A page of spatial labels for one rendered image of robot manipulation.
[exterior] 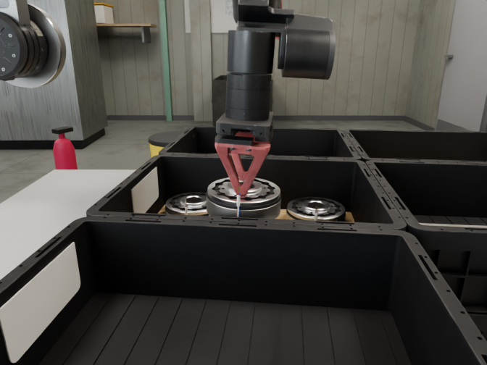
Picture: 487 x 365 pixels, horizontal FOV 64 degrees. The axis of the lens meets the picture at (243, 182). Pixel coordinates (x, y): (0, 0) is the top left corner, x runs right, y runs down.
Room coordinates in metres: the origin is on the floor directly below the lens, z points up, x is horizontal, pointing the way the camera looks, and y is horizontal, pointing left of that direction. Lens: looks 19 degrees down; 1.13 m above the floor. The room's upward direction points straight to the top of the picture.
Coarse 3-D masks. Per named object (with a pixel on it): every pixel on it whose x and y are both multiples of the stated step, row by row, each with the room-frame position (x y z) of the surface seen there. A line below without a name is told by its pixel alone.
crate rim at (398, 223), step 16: (208, 160) 0.72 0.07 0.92; (272, 160) 0.71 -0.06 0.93; (288, 160) 0.70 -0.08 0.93; (304, 160) 0.70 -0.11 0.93; (320, 160) 0.70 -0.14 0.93; (336, 160) 0.70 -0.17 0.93; (352, 160) 0.70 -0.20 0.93; (128, 176) 0.60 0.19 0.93; (368, 176) 0.64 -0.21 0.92; (112, 192) 0.53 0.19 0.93; (384, 192) 0.53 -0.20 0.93; (96, 208) 0.47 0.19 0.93; (384, 208) 0.47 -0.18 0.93; (288, 224) 0.42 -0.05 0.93; (304, 224) 0.42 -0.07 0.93; (320, 224) 0.42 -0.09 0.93; (336, 224) 0.42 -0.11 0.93; (352, 224) 0.42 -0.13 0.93; (368, 224) 0.42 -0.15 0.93; (384, 224) 0.42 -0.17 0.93; (400, 224) 0.42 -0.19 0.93
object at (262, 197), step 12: (216, 180) 0.54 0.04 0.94; (228, 180) 0.55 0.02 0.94; (264, 180) 0.54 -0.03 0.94; (216, 192) 0.49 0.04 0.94; (228, 192) 0.49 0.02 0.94; (264, 192) 0.50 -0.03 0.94; (276, 192) 0.50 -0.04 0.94; (228, 204) 0.46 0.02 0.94; (240, 204) 0.46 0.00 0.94; (252, 204) 0.46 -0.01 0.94; (264, 204) 0.47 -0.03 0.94
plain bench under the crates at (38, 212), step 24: (24, 192) 1.15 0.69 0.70; (48, 192) 1.15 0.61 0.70; (72, 192) 1.15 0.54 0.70; (96, 192) 1.15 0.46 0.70; (0, 216) 0.96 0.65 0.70; (24, 216) 0.96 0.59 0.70; (48, 216) 0.96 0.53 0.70; (72, 216) 0.96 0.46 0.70; (0, 240) 0.82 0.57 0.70; (24, 240) 0.82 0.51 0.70; (48, 240) 0.82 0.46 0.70; (0, 264) 0.71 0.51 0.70
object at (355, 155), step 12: (336, 132) 0.99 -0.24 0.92; (168, 144) 0.83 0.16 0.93; (348, 144) 0.83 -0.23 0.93; (252, 156) 0.73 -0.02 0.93; (276, 156) 0.73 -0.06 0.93; (288, 156) 0.73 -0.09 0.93; (300, 156) 0.73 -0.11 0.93; (312, 156) 0.73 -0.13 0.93; (324, 156) 0.73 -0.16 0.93; (360, 156) 0.73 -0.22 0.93
